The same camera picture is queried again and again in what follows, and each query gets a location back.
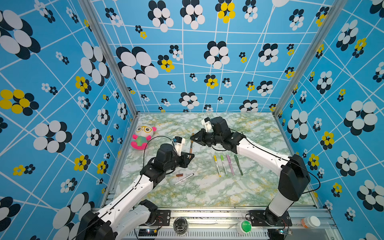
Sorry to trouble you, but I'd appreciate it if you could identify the white pen green tip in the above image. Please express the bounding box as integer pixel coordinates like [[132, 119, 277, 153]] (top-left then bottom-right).
[[220, 155, 228, 176]]

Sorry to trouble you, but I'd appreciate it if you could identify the pink gel pen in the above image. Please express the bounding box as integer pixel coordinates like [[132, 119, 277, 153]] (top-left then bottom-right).
[[227, 155, 235, 176]]

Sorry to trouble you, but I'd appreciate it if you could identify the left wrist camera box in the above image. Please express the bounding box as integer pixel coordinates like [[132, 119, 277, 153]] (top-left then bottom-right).
[[173, 136, 185, 157]]

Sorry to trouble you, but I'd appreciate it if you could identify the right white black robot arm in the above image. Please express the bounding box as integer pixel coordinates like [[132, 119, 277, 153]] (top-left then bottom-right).
[[190, 117, 311, 219]]

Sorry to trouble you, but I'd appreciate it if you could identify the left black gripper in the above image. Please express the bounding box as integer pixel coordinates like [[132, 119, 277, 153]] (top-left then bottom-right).
[[164, 151, 195, 173]]

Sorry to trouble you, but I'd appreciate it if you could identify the aluminium front frame rail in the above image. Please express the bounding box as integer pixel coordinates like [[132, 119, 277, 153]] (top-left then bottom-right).
[[133, 208, 337, 235]]

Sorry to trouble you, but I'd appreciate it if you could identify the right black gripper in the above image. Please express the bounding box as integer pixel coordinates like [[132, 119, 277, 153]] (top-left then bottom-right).
[[189, 129, 224, 148]]

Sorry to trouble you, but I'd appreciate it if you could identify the white pink plush toy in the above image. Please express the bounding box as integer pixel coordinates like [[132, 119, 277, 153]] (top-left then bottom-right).
[[131, 126, 157, 150]]

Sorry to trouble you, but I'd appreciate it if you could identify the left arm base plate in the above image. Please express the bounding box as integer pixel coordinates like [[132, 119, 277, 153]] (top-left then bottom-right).
[[140, 210, 171, 227]]

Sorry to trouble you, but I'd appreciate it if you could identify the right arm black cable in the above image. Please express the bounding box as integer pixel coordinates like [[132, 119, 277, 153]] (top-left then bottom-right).
[[230, 128, 321, 195]]

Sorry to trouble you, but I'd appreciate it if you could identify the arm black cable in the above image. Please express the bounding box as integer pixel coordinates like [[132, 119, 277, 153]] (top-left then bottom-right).
[[142, 135, 173, 181], [230, 128, 321, 195]]

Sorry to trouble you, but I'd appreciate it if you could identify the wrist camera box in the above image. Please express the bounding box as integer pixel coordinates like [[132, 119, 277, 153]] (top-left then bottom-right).
[[173, 136, 185, 157], [201, 117, 213, 132]]

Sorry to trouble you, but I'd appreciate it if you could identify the green push button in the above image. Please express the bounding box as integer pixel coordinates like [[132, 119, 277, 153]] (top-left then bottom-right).
[[236, 220, 252, 235]]

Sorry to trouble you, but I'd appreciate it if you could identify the white pen brown tip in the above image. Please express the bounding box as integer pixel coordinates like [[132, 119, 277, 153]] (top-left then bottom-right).
[[174, 173, 195, 185]]

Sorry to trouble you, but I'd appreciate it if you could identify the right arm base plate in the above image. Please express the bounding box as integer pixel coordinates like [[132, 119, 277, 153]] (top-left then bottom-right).
[[246, 210, 293, 228]]

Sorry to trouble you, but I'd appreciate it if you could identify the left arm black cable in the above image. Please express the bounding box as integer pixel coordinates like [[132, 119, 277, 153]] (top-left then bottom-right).
[[142, 135, 173, 181]]

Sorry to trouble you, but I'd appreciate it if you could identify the white pen yellow tip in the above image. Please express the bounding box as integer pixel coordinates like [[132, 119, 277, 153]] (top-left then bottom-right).
[[214, 155, 222, 177]]

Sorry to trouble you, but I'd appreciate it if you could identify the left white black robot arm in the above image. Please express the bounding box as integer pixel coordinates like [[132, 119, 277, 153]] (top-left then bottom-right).
[[73, 144, 195, 240]]

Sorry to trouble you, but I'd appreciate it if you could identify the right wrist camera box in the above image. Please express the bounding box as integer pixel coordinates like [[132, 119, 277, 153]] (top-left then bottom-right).
[[201, 117, 213, 132]]

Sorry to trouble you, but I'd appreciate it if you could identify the white orange bottle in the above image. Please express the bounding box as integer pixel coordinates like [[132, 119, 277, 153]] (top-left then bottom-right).
[[301, 216, 321, 229]]

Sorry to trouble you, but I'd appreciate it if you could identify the green gel pen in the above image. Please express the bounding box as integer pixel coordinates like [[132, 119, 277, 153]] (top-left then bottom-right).
[[234, 155, 244, 176]]

